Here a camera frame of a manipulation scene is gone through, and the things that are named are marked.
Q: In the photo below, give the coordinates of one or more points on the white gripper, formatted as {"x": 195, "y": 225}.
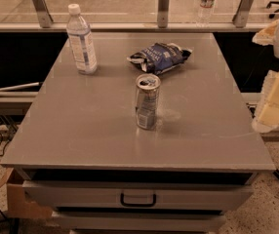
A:
{"x": 268, "y": 116}

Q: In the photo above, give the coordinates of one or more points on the silver blue redbull can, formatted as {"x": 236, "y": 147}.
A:
{"x": 147, "y": 95}

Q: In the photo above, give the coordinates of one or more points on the background water bottle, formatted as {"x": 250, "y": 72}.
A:
{"x": 204, "y": 12}

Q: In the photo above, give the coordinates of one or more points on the clear plastic water bottle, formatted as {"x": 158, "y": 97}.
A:
{"x": 81, "y": 41}

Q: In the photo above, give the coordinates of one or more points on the blue crumpled chip bag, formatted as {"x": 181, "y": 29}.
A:
{"x": 159, "y": 58}

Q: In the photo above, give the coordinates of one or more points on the grey upper drawer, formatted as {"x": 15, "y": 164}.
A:
{"x": 170, "y": 196}

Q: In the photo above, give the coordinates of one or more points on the grey drawer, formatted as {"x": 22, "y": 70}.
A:
{"x": 139, "y": 222}
{"x": 170, "y": 196}

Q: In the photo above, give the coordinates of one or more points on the grey lower drawer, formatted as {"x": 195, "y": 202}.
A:
{"x": 139, "y": 222}

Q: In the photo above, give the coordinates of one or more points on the grey metal rod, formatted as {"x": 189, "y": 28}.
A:
{"x": 18, "y": 87}

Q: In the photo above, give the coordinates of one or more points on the brown cardboard box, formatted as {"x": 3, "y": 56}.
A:
{"x": 19, "y": 204}

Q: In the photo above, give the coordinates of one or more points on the right metal railing post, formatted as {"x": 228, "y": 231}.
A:
{"x": 241, "y": 17}

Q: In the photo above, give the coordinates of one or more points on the metal railing post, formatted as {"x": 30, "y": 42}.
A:
{"x": 241, "y": 17}
{"x": 44, "y": 18}
{"x": 162, "y": 13}

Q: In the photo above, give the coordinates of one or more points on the middle metal railing post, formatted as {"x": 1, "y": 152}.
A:
{"x": 162, "y": 13}

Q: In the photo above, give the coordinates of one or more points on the black drawer handle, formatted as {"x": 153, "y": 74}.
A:
{"x": 133, "y": 201}

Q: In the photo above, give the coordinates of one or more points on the left metal railing post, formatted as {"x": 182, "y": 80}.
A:
{"x": 44, "y": 18}

